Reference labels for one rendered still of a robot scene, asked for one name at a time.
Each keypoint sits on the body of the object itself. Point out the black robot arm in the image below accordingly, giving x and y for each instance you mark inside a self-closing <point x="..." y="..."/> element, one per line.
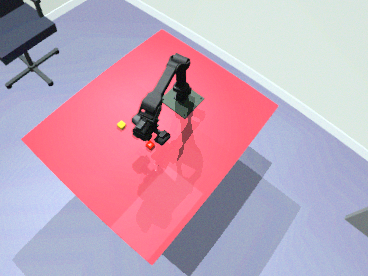
<point x="152" y="102"/>

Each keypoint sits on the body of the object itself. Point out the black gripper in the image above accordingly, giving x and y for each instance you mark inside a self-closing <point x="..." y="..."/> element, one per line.
<point x="162" y="136"/>

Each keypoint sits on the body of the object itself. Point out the olive yellow block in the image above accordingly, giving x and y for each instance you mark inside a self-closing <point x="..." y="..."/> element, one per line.
<point x="121" y="125"/>

